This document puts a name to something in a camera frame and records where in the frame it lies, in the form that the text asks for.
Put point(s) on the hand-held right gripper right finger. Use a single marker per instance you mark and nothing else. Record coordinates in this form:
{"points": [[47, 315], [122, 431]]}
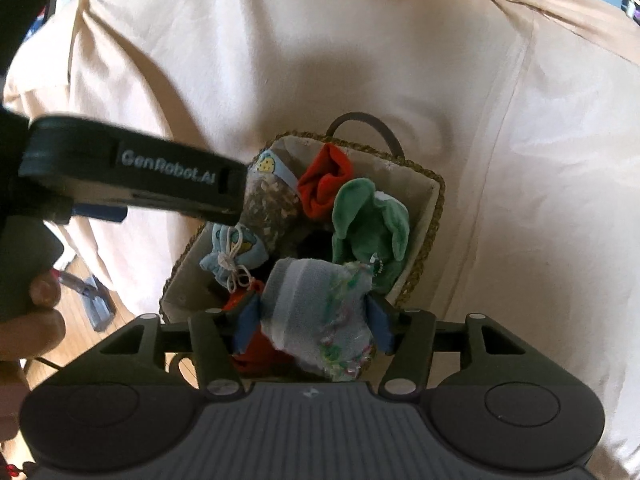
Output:
{"points": [[380, 325]]}

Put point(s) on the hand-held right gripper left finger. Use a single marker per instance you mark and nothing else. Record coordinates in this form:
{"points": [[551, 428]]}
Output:
{"points": [[247, 325]]}

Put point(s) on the red sock bundle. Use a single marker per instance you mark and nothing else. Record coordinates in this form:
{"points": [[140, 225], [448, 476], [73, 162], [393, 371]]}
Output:
{"points": [[260, 355]]}

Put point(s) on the grey blue inside-out sock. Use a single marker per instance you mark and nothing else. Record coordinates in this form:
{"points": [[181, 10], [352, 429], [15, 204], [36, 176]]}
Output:
{"points": [[310, 305]]}

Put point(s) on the green plush sock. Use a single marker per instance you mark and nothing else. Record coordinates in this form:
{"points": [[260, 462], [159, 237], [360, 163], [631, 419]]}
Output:
{"points": [[365, 220]]}

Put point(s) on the speckled brown sock blue cuff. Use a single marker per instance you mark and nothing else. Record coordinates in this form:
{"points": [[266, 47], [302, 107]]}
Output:
{"points": [[270, 205]]}

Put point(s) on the woven basket with floral lining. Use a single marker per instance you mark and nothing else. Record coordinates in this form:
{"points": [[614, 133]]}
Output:
{"points": [[425, 210]]}

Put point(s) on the small red sock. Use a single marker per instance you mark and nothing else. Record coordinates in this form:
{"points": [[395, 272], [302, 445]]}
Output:
{"points": [[320, 185]]}

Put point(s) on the person's left hand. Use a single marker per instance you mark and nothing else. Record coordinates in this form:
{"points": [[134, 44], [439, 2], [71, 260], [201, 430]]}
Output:
{"points": [[35, 330]]}

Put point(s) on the grey floor tool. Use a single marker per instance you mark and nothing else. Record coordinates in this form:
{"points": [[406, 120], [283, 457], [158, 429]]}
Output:
{"points": [[95, 305]]}

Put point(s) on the cream blanket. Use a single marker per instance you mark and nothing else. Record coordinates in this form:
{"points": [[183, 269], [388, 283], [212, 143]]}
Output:
{"points": [[450, 85]]}

